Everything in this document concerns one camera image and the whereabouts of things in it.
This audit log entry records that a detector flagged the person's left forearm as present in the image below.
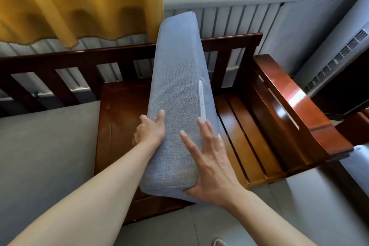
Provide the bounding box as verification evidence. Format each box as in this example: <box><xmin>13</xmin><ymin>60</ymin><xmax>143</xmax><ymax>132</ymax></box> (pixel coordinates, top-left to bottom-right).
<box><xmin>8</xmin><ymin>143</ymin><xmax>158</xmax><ymax>246</ymax></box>

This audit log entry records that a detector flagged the dark red standing air conditioner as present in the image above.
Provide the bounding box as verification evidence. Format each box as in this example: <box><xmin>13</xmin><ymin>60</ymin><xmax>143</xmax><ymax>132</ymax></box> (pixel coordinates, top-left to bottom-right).
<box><xmin>294</xmin><ymin>0</ymin><xmax>369</xmax><ymax>116</ymax></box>

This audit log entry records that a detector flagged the dark wooden sofa with console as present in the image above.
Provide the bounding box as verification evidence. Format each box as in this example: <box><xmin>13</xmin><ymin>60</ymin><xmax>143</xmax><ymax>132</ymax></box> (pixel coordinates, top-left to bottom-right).
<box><xmin>0</xmin><ymin>32</ymin><xmax>354</xmax><ymax>225</ymax></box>
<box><xmin>331</xmin><ymin>107</ymin><xmax>369</xmax><ymax>197</ymax></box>

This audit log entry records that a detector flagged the yellow patterned curtain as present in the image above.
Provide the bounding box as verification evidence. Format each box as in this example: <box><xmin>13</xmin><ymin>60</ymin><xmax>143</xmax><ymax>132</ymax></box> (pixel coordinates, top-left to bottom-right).
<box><xmin>0</xmin><ymin>0</ymin><xmax>165</xmax><ymax>49</ymax></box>

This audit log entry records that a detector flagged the person's right hand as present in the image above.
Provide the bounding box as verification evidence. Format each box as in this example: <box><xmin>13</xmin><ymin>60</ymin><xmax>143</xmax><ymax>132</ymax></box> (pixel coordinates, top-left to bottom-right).
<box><xmin>180</xmin><ymin>117</ymin><xmax>246</xmax><ymax>208</ymax></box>

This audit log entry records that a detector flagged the white radiator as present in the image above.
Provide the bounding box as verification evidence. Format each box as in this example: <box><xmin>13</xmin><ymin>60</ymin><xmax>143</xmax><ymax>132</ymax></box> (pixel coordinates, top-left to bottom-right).
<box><xmin>0</xmin><ymin>0</ymin><xmax>302</xmax><ymax>99</ymax></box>

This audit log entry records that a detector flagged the person's left hand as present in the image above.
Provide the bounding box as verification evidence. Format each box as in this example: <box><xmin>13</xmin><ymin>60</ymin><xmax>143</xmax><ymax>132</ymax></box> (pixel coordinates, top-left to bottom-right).
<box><xmin>132</xmin><ymin>109</ymin><xmax>166</xmax><ymax>154</ymax></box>

